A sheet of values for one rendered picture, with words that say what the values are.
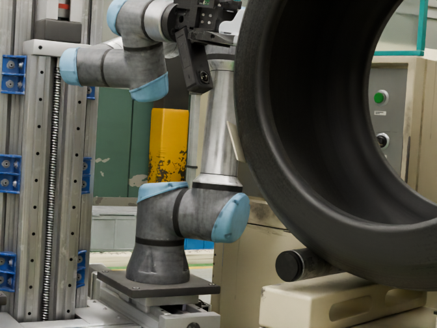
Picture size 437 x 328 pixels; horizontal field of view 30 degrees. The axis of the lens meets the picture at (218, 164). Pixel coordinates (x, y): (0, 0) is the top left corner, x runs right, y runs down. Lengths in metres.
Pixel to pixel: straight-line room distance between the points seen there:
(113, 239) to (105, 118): 2.99
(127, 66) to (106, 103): 7.85
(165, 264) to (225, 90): 0.42
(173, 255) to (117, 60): 0.54
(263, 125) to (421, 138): 0.79
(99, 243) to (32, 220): 4.75
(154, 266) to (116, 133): 7.59
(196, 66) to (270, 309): 0.45
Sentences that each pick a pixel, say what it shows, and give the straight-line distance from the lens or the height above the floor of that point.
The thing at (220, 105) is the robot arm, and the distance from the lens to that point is 1.84.
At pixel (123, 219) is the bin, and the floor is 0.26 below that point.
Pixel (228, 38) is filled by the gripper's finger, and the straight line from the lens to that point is 1.34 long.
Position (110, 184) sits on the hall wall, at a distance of 9.46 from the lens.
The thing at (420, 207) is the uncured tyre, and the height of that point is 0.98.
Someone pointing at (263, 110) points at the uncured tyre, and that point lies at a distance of 1.16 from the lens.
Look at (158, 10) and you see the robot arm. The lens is 1.45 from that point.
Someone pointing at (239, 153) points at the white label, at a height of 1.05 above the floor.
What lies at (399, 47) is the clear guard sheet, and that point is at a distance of 1.90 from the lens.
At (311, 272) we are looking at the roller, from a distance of 1.18.
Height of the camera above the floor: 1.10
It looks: 3 degrees down
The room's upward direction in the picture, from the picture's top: 4 degrees clockwise
